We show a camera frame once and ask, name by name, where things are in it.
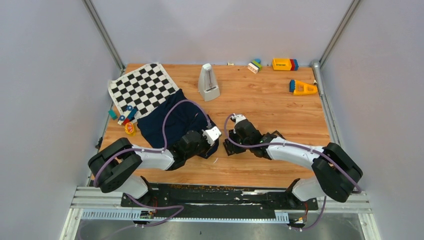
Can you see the white metronome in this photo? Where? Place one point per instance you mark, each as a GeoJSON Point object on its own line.
{"type": "Point", "coordinates": [208, 86]}

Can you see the grey corner pipe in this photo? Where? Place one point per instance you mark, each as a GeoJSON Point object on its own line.
{"type": "Point", "coordinates": [333, 133]}

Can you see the white green blue block stack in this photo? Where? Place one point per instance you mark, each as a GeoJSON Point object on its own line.
{"type": "Point", "coordinates": [255, 66]}

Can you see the yellow red toy piece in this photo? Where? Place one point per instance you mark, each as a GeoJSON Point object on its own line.
{"type": "Point", "coordinates": [130, 129]}

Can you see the black white checkerboard mat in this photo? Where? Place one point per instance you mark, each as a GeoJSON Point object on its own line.
{"type": "Point", "coordinates": [144, 89]}

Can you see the navy blue garment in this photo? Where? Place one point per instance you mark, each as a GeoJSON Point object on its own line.
{"type": "Point", "coordinates": [180, 116]}

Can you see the blue red toy car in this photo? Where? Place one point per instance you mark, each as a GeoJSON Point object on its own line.
{"type": "Point", "coordinates": [128, 114]}

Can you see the yellow toy block bin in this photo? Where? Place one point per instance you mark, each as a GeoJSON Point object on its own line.
{"type": "Point", "coordinates": [282, 64]}

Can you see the teal toy block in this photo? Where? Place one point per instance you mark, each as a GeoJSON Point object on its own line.
{"type": "Point", "coordinates": [112, 114]}

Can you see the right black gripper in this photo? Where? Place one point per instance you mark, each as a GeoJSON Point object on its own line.
{"type": "Point", "coordinates": [232, 147]}

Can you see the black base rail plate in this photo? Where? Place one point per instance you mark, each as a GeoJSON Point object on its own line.
{"type": "Point", "coordinates": [222, 202]}

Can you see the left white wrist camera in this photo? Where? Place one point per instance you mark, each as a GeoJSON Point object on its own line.
{"type": "Point", "coordinates": [212, 135]}

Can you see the yellow blue toy wedge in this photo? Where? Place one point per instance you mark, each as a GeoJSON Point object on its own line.
{"type": "Point", "coordinates": [300, 88]}

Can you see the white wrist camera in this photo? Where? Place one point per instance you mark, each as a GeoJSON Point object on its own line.
{"type": "Point", "coordinates": [236, 118]}
{"type": "Point", "coordinates": [212, 135]}

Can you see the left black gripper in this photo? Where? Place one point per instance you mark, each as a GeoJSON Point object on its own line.
{"type": "Point", "coordinates": [208, 147]}

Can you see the red blue block pair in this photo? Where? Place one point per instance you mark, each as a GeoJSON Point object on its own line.
{"type": "Point", "coordinates": [294, 65]}

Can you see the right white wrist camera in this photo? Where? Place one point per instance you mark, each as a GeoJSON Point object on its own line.
{"type": "Point", "coordinates": [236, 118]}

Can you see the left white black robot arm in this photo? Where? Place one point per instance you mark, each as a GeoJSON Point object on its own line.
{"type": "Point", "coordinates": [114, 166]}

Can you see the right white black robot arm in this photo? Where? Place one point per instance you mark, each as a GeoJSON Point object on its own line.
{"type": "Point", "coordinates": [336, 175]}

